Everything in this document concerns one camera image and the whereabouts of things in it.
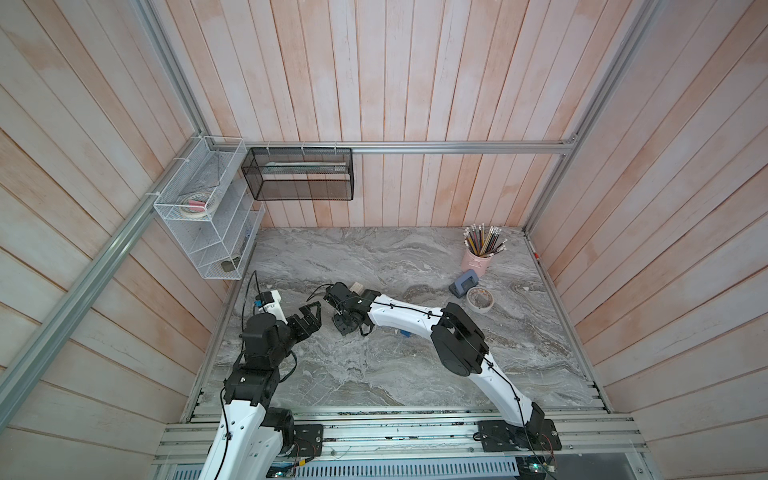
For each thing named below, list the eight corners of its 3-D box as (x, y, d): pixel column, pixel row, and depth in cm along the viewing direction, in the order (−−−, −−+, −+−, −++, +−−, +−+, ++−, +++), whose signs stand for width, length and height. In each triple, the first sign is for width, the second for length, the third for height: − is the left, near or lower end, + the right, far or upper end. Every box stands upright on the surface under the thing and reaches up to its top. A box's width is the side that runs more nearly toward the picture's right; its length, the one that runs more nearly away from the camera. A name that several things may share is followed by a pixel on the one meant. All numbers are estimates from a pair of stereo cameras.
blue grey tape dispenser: (457, 299, 102) (459, 293, 100) (446, 288, 105) (448, 282, 103) (479, 283, 107) (482, 277, 104) (468, 273, 110) (470, 267, 107)
